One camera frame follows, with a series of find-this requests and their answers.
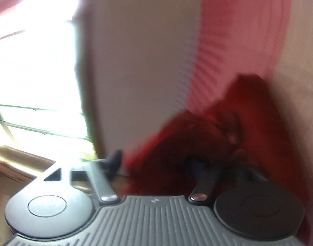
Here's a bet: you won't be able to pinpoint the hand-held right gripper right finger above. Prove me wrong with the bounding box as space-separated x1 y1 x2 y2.
183 157 268 202

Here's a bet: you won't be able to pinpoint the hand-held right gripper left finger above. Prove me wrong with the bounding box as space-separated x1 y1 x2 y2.
32 149 123 203

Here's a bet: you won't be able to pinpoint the red puffer jacket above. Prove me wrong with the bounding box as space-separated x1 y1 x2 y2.
122 74 306 236

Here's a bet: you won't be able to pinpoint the wooden framed window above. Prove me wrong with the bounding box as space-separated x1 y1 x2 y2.
0 0 106 183

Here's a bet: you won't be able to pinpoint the pink checked bed sheet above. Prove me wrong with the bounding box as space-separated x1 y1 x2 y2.
183 0 293 118

